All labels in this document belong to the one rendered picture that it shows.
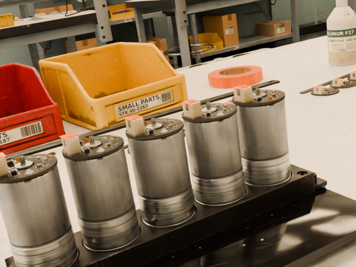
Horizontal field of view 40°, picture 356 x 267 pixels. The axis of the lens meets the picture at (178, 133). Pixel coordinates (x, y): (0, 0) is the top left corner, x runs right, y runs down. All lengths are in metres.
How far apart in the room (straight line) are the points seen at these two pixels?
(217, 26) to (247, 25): 0.65
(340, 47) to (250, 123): 0.36
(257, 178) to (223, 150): 0.03
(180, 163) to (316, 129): 0.19
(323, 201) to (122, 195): 0.10
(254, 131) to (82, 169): 0.08
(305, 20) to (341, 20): 5.42
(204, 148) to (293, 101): 0.25
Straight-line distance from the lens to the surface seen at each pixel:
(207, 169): 0.22
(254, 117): 0.23
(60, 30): 2.55
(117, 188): 0.20
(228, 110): 0.22
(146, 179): 0.21
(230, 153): 0.22
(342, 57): 0.58
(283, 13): 5.79
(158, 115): 0.23
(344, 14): 0.58
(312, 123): 0.39
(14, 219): 0.19
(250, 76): 0.53
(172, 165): 0.21
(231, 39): 4.91
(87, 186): 0.20
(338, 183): 0.29
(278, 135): 0.24
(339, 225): 0.23
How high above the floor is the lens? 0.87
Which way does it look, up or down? 18 degrees down
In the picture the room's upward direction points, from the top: 9 degrees counter-clockwise
